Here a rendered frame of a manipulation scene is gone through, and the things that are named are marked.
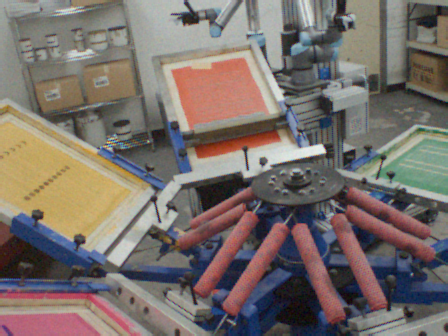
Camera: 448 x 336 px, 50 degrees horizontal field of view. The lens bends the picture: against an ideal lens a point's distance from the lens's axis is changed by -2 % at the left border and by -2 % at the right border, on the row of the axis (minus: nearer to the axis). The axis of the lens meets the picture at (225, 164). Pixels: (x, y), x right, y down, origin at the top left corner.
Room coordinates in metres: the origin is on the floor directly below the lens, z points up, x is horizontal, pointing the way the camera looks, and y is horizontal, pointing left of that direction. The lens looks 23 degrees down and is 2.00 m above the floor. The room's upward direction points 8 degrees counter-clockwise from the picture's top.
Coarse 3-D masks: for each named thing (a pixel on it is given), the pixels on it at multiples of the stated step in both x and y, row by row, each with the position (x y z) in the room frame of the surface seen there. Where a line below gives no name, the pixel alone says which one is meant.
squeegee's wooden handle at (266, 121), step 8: (240, 120) 2.13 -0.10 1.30; (248, 120) 2.13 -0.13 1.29; (256, 120) 2.13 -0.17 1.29; (264, 120) 2.13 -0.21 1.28; (272, 120) 2.15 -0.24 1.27; (200, 128) 2.09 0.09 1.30; (208, 128) 2.09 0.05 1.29; (216, 128) 2.09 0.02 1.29; (224, 128) 2.10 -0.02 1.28; (232, 128) 2.11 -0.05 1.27; (240, 128) 2.12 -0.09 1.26; (248, 128) 2.14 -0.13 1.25; (256, 128) 2.15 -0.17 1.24; (200, 136) 2.09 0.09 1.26; (208, 136) 2.10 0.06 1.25; (216, 136) 2.11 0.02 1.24; (224, 136) 2.13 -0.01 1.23
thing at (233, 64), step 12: (228, 60) 2.63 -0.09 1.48; (240, 60) 2.63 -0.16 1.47; (216, 72) 2.55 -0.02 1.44; (252, 84) 2.47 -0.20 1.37; (252, 96) 2.40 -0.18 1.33; (264, 108) 2.33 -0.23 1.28; (264, 132) 2.20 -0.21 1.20; (276, 132) 2.19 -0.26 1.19; (240, 144) 2.14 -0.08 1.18; (252, 144) 2.13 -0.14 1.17; (264, 144) 2.13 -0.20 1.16
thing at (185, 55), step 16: (208, 48) 2.66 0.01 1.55; (224, 48) 2.66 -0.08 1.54; (240, 48) 2.68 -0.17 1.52; (256, 48) 2.66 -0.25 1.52; (160, 64) 2.57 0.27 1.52; (160, 80) 2.46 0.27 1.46; (272, 80) 2.45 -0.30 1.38; (272, 96) 2.39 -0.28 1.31; (288, 128) 2.19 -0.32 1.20; (224, 160) 2.02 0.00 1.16; (240, 160) 2.02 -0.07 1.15
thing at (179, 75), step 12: (180, 72) 2.55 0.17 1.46; (192, 72) 2.55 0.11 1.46; (204, 72) 2.55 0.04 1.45; (180, 84) 2.48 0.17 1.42; (180, 96) 2.41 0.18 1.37; (192, 108) 2.33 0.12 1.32; (192, 120) 2.27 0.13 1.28; (204, 120) 2.27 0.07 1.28; (216, 144) 2.14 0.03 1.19; (228, 144) 2.14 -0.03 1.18; (204, 156) 2.08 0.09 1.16
